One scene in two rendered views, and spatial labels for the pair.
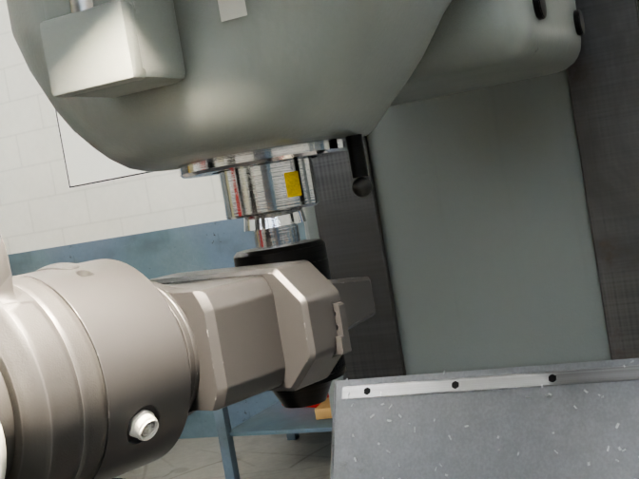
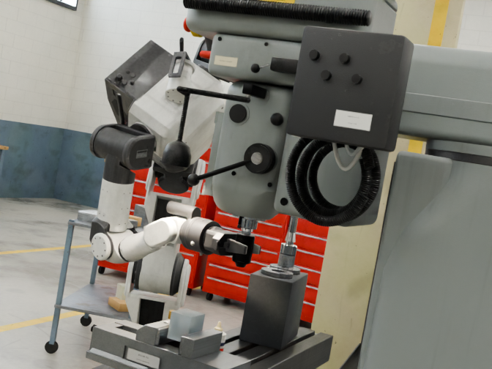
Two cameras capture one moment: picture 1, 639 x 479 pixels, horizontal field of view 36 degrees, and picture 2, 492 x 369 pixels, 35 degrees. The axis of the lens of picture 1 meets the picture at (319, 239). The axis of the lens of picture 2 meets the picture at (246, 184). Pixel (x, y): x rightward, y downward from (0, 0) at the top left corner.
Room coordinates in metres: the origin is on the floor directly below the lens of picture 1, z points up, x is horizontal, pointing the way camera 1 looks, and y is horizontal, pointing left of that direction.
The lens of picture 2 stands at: (0.43, -1.89, 1.48)
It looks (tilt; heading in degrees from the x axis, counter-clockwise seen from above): 3 degrees down; 89
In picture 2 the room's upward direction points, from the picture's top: 10 degrees clockwise
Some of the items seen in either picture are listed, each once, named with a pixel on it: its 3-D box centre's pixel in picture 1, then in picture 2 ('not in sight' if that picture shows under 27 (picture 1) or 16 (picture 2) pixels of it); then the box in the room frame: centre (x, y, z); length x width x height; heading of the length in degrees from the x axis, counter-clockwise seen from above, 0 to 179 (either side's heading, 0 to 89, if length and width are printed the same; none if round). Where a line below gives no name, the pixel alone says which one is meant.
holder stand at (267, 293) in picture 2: not in sight; (274, 303); (0.62, 0.30, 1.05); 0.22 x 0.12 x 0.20; 73
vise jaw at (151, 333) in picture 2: not in sight; (162, 330); (0.34, -0.17, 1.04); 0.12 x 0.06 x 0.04; 62
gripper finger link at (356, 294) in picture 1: (336, 307); (235, 247); (0.47, 0.00, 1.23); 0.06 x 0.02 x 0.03; 140
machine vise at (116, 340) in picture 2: not in sight; (170, 348); (0.37, -0.18, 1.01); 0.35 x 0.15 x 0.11; 152
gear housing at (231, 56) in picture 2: not in sight; (291, 69); (0.53, 0.00, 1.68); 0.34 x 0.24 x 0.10; 155
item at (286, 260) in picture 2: not in sight; (287, 257); (0.64, 0.35, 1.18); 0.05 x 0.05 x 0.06
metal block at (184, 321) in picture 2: not in sight; (186, 326); (0.39, -0.20, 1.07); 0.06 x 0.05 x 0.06; 62
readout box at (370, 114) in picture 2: not in sight; (348, 88); (0.62, -0.41, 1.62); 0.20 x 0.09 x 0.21; 155
